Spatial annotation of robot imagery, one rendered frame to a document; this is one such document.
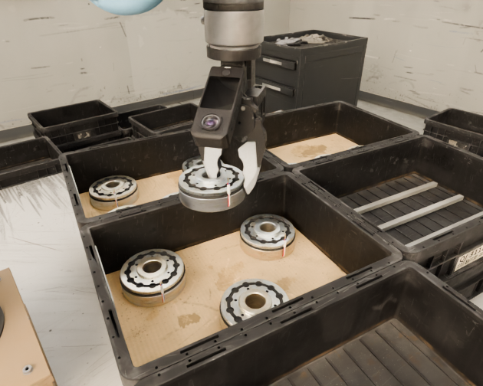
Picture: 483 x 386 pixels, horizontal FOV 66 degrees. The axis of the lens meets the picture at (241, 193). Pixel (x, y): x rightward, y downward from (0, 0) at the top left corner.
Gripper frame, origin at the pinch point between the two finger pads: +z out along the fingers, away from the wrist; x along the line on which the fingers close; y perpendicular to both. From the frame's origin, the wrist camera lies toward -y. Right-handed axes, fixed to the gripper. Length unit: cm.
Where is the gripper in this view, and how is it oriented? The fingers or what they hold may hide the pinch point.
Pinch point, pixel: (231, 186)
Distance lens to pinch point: 57.1
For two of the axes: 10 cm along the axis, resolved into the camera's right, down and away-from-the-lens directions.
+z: 0.0, 8.6, 5.2
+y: 2.5, -5.0, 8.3
